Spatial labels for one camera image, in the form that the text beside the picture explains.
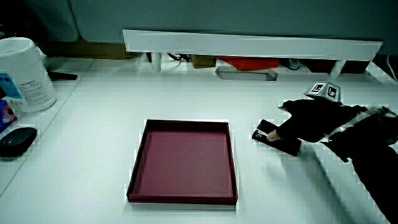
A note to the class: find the person's right hand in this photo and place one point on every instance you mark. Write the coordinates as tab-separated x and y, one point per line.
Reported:
311	124

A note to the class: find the person's right forearm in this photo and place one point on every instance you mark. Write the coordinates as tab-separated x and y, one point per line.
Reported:
373	161

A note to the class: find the white desk shelf riser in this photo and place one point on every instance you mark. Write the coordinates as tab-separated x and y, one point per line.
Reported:
248	45

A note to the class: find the white desk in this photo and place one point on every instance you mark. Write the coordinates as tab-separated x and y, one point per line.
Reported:
93	155

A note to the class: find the orange box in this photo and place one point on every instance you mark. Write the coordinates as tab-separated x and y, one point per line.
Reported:
252	63

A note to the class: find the small brown cardboard box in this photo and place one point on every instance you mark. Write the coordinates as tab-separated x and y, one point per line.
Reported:
202	61

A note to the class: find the dark red shallow tray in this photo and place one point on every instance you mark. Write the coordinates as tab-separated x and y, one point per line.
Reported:
185	161

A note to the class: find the grey partition panel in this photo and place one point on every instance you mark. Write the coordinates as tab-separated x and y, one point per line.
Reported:
217	15

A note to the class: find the large brown cardboard box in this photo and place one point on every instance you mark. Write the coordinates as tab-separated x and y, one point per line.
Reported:
90	49

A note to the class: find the white wipes canister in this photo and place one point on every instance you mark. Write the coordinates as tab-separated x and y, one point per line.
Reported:
23	71

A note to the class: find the black computer mouse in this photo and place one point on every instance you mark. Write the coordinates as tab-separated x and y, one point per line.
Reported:
15	141

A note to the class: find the colourful printed packet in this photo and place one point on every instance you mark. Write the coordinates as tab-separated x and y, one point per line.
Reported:
5	115

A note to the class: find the grey metal rectangular frame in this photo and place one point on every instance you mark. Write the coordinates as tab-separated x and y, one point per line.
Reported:
272	74

